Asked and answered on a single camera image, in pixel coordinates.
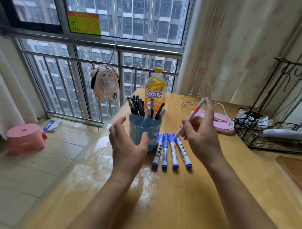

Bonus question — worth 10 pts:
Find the person's right forearm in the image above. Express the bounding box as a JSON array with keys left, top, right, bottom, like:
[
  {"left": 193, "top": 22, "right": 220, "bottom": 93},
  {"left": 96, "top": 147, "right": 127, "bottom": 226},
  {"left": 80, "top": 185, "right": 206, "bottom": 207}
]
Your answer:
[{"left": 205, "top": 158, "right": 278, "bottom": 229}]

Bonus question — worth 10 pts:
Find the person's left forearm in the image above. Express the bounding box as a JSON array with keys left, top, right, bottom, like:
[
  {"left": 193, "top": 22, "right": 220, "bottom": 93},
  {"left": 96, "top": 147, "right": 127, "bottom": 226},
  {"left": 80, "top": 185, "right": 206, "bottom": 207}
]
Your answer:
[{"left": 67, "top": 172, "right": 142, "bottom": 229}]

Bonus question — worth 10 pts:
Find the white curtain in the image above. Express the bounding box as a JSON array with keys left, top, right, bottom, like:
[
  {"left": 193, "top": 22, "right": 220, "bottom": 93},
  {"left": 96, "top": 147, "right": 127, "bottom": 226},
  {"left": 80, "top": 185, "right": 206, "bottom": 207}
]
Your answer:
[{"left": 0, "top": 35, "right": 39, "bottom": 140}]

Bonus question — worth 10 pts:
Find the blue plastic pen holder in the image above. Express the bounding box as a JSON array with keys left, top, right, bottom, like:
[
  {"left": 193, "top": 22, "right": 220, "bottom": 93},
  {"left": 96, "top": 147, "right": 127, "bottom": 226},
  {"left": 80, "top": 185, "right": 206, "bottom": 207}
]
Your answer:
[{"left": 129, "top": 113, "right": 162, "bottom": 153}]

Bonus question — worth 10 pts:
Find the black wire basket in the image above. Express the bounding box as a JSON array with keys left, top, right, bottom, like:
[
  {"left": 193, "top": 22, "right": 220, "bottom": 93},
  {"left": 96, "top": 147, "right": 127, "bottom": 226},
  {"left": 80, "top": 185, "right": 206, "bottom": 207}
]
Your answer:
[{"left": 235, "top": 117, "right": 302, "bottom": 155}]

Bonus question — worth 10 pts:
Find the black pen with clip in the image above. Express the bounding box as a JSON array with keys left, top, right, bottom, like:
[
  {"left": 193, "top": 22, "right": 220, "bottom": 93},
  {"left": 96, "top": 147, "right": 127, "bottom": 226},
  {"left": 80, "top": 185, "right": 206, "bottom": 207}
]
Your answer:
[{"left": 154, "top": 103, "right": 165, "bottom": 120}]

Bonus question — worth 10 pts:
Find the person's right hand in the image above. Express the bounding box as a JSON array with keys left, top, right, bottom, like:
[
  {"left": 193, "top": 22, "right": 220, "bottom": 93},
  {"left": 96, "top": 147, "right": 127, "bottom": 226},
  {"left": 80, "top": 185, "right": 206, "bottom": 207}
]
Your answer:
[{"left": 180, "top": 97, "right": 227, "bottom": 169}]

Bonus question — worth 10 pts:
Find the black metal rack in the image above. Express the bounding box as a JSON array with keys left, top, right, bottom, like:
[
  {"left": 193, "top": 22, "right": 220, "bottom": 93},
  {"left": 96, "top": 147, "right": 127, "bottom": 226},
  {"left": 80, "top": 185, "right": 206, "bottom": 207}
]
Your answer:
[{"left": 250, "top": 57, "right": 302, "bottom": 123}]

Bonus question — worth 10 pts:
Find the pink floral curtain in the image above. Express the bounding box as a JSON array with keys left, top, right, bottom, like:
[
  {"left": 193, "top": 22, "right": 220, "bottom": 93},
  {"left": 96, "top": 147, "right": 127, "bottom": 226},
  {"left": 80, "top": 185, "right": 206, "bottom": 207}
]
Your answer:
[{"left": 174, "top": 0, "right": 302, "bottom": 124}]

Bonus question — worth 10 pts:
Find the blue and white book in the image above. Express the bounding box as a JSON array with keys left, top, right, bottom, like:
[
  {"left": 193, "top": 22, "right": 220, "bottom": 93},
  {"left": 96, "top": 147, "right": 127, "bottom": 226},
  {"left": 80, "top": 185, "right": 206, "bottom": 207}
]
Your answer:
[{"left": 42, "top": 120, "right": 63, "bottom": 133}]

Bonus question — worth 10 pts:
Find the orange drink bottle yellow cap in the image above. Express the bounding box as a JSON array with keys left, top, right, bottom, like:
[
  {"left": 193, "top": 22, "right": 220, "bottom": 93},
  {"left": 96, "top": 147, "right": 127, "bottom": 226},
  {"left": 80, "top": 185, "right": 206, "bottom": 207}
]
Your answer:
[{"left": 144, "top": 67, "right": 168, "bottom": 114}]

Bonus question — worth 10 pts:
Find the bunch of black pens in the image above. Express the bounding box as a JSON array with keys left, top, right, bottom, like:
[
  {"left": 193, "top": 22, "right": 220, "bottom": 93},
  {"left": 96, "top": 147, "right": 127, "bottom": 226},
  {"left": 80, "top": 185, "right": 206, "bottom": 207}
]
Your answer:
[{"left": 126, "top": 95, "right": 146, "bottom": 117}]

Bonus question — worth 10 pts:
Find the pink small fan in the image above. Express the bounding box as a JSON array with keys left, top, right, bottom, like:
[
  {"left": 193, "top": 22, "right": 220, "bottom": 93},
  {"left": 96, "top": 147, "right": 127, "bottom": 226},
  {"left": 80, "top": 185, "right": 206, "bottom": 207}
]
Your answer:
[{"left": 90, "top": 64, "right": 120, "bottom": 100}]

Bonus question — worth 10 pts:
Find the white pen with orange band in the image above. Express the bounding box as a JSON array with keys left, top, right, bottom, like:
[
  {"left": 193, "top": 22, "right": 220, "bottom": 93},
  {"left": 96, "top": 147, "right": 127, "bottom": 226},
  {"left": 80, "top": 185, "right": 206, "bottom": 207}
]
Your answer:
[{"left": 174, "top": 97, "right": 206, "bottom": 140}]

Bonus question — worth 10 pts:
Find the white oblong device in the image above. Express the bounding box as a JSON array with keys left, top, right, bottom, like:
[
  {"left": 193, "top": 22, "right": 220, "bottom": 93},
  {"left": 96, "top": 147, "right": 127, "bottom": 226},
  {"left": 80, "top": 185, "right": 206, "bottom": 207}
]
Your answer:
[{"left": 262, "top": 128, "right": 302, "bottom": 141}]

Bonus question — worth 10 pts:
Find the person's left hand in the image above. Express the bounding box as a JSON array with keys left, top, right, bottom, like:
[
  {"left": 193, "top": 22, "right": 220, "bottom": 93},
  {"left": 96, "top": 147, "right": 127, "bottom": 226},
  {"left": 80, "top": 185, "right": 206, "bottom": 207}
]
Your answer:
[{"left": 109, "top": 116, "right": 150, "bottom": 178}]

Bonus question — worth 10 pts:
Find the metal window railing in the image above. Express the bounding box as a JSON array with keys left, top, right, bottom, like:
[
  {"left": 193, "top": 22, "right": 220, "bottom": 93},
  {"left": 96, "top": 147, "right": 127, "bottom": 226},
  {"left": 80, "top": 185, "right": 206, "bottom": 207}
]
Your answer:
[{"left": 14, "top": 35, "right": 184, "bottom": 126}]

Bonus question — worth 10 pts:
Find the pink plastic case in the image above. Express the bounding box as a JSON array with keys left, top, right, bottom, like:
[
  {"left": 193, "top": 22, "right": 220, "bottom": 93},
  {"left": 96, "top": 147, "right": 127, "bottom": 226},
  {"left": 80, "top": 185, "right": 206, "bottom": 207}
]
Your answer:
[{"left": 194, "top": 109, "right": 235, "bottom": 135}]

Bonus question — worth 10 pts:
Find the yellow and red window sticker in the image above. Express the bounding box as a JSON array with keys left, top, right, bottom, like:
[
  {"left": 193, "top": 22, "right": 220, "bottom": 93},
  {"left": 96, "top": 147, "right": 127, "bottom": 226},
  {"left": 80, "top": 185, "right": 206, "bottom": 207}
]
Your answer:
[{"left": 66, "top": 11, "right": 101, "bottom": 36}]

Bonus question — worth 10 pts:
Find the blue capped whiteboard marker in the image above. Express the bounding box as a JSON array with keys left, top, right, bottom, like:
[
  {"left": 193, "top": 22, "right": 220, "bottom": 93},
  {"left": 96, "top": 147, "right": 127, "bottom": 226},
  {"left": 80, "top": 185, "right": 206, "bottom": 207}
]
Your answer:
[
  {"left": 151, "top": 134, "right": 165, "bottom": 169},
  {"left": 162, "top": 133, "right": 169, "bottom": 170},
  {"left": 169, "top": 134, "right": 179, "bottom": 170},
  {"left": 176, "top": 137, "right": 193, "bottom": 169}
]

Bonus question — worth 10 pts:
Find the brown notebook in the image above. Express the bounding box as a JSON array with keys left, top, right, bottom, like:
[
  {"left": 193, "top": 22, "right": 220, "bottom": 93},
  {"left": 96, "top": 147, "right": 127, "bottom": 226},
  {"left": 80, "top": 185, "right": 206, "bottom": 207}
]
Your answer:
[{"left": 275, "top": 155, "right": 302, "bottom": 190}]

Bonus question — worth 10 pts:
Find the white cable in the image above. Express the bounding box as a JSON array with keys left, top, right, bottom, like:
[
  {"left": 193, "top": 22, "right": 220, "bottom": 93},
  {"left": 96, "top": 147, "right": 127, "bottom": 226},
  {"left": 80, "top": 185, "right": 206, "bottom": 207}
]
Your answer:
[{"left": 181, "top": 83, "right": 234, "bottom": 125}]

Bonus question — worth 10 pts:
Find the pink plastic stool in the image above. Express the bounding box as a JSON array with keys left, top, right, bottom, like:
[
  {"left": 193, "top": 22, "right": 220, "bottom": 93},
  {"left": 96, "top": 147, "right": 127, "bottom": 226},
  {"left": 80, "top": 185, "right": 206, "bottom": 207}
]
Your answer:
[{"left": 6, "top": 123, "right": 48, "bottom": 156}]

